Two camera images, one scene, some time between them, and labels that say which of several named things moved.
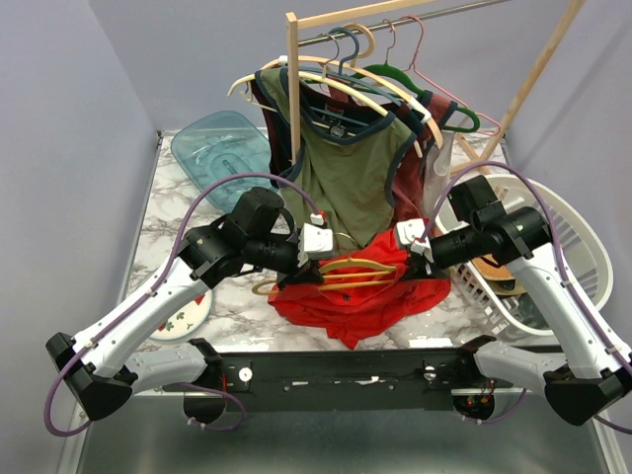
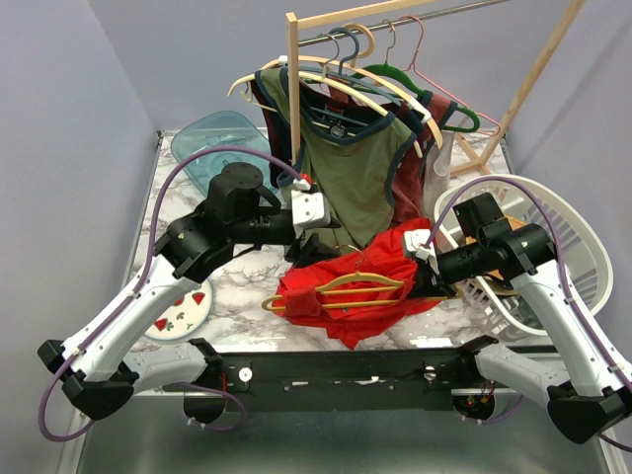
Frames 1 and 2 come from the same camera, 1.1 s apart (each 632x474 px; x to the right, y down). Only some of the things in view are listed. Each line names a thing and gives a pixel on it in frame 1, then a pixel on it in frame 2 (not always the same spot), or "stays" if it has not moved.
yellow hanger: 349,263 -> 359,281
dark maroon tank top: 277,134 stays
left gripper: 309,275 -> 313,252
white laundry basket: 575,237 stays
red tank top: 358,292 stays
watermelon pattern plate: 187,321 stays
